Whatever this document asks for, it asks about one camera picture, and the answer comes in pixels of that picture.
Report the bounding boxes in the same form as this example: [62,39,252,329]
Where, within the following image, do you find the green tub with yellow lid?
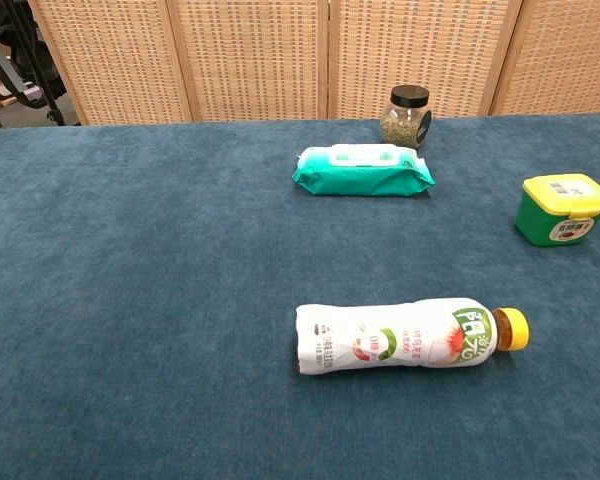
[514,173,600,248]

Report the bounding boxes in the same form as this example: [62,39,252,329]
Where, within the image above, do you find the teal wet wipes pack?
[292,143,437,198]

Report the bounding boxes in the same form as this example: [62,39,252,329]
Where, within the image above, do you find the white labelled tea bottle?
[294,297,531,377]

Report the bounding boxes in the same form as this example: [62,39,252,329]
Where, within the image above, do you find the blue velvet tablecloth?
[0,113,600,480]

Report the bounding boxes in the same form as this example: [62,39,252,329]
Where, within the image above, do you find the glass spice jar black lid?
[379,84,433,150]

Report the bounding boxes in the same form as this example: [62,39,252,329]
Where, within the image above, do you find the woven rattan folding screen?
[28,0,600,126]

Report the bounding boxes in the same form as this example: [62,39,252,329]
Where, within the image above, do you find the black metal stand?
[0,0,69,127]

